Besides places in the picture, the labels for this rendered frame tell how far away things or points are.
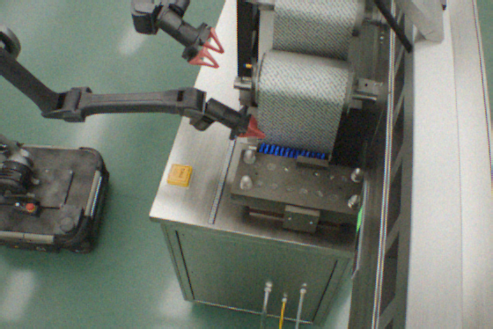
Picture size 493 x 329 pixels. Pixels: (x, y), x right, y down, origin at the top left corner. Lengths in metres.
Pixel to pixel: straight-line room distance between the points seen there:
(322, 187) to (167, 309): 1.19
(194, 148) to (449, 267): 1.16
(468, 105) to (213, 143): 0.88
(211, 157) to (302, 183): 0.36
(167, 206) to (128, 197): 1.12
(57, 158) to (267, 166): 1.41
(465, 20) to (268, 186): 0.73
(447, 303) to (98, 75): 2.89
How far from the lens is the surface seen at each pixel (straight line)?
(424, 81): 0.97
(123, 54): 3.46
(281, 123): 1.51
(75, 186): 2.57
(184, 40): 1.37
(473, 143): 1.21
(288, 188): 1.52
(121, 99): 1.55
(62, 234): 2.41
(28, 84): 1.57
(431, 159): 0.86
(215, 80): 1.95
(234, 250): 1.72
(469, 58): 1.40
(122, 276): 2.56
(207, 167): 1.71
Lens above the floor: 2.32
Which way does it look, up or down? 56 degrees down
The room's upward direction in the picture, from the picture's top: straight up
